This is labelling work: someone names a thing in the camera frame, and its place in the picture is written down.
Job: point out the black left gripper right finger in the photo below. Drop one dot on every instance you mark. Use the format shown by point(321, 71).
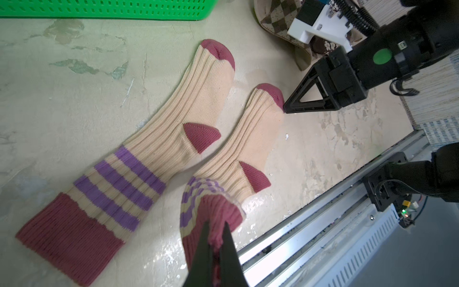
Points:
point(231, 271)

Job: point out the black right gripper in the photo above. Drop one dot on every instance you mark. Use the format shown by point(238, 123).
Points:
point(336, 81)

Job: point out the beige magenta toe sock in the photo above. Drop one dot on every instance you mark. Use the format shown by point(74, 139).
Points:
point(216, 192)

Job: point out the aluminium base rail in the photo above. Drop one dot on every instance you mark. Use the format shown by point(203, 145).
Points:
point(329, 241)

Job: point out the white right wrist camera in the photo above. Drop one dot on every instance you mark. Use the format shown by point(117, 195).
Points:
point(317, 18)

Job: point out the brown argyle sock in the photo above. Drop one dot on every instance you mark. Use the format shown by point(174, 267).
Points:
point(277, 16)

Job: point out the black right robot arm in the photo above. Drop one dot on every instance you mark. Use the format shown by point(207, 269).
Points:
point(368, 55)

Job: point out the green plastic basket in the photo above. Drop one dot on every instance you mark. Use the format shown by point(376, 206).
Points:
point(188, 10)

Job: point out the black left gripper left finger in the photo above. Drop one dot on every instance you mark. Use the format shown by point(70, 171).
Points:
point(201, 273)

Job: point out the beige purple striped sock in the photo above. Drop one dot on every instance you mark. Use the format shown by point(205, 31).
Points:
point(82, 229)

